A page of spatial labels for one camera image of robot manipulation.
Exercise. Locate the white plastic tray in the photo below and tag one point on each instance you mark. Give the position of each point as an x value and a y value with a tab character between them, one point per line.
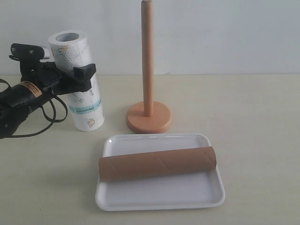
189	191

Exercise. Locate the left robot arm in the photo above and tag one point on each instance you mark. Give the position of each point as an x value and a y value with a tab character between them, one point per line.
17	102

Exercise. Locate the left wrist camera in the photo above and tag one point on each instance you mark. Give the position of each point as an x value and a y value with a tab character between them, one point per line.
28	52

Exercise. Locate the printed paper towel roll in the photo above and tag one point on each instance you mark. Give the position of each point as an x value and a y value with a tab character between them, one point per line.
71	49

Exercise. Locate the wooden paper towel holder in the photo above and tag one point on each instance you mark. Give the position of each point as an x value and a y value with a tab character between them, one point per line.
148	116

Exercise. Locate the brown cardboard tube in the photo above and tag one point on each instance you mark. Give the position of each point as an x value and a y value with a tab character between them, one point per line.
157	164

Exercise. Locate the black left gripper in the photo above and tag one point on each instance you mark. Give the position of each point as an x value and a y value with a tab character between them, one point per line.
49	78

